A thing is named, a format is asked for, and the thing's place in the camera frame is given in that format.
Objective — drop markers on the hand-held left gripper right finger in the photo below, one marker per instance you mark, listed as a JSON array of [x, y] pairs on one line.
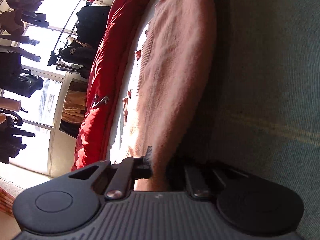
[[175, 170]]

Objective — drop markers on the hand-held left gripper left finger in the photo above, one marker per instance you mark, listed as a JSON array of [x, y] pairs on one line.
[[147, 165]]

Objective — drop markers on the orange knit sweater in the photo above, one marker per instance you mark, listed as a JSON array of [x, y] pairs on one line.
[[175, 67]]

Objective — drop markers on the metal clothes rack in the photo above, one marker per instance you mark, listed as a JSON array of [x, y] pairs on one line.
[[67, 22]]

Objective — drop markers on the metal quilt clip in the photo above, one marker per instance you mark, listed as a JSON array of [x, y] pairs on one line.
[[100, 101]]

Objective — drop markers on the dark wooden chair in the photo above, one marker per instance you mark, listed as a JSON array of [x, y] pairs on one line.
[[68, 128]]

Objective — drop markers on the orange yellow garment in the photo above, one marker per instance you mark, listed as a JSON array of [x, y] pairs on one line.
[[73, 106]]

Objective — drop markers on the red quilt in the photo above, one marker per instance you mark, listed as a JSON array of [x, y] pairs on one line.
[[102, 80]]

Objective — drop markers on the window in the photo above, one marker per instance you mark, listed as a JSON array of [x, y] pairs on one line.
[[45, 105]]

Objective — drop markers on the bed with plaid sheet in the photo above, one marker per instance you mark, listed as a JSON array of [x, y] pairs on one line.
[[262, 80]]

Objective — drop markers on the black jacket with round patch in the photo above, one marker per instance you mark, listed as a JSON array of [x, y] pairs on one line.
[[72, 52]]

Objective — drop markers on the hanging black coats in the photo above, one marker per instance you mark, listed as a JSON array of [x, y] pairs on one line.
[[92, 22]]

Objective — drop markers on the row of hanging laundry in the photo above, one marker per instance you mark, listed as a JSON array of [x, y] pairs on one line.
[[15, 75]]

